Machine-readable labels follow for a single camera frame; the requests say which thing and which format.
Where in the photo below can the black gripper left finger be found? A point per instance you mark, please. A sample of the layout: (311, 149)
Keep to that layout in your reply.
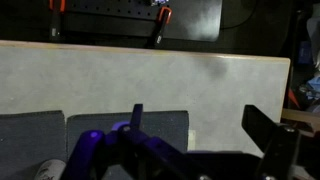
(140, 156)

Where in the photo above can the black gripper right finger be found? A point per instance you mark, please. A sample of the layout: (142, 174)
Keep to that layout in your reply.
(279, 144)

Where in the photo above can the white soda can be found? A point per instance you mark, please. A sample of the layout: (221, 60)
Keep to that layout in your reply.
(50, 170)

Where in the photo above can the dark blue left cloth mat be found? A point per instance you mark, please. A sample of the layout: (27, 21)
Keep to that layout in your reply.
(171, 126)

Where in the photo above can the dark blue cloth mat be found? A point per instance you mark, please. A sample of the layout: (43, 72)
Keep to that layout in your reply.
(171, 126)
(29, 139)

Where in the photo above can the dark blue right cloth mat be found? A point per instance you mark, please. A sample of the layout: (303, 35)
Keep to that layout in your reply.
(29, 139)

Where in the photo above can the orange black clamp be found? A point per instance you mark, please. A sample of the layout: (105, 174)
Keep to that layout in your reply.
(163, 19)
(57, 7)

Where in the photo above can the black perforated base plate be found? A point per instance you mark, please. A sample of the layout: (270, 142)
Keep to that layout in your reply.
(197, 20)

